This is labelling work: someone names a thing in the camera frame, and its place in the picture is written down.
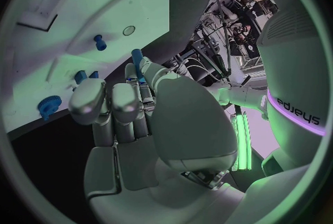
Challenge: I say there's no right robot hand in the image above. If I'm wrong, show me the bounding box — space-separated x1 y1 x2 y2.
67 57 247 224

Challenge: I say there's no blue peg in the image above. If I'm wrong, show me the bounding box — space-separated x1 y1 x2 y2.
130 48 146 82

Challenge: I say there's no glowing light bar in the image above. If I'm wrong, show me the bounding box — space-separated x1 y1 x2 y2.
229 113 253 172

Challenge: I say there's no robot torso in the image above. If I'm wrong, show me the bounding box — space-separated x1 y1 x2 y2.
256 6 329 178

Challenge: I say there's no blue plug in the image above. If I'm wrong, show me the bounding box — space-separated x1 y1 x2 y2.
93 34 108 51

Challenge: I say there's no blue gear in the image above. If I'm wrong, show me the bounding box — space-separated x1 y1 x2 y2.
37 95 63 121

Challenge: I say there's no white cable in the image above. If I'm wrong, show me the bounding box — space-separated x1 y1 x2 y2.
184 65 219 82
181 57 228 83

